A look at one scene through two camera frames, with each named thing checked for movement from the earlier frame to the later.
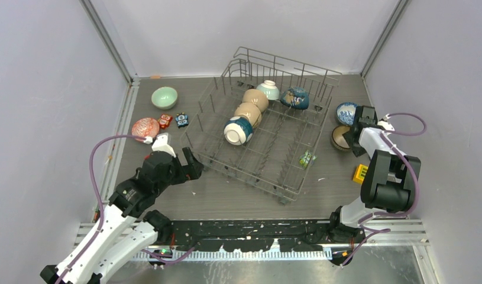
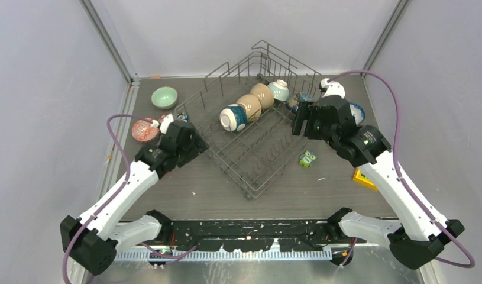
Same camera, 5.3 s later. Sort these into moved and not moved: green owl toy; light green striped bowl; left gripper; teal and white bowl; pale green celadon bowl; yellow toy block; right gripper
Moved: light green striped bowl; teal and white bowl; right gripper; left gripper
Not moved: green owl toy; pale green celadon bowl; yellow toy block
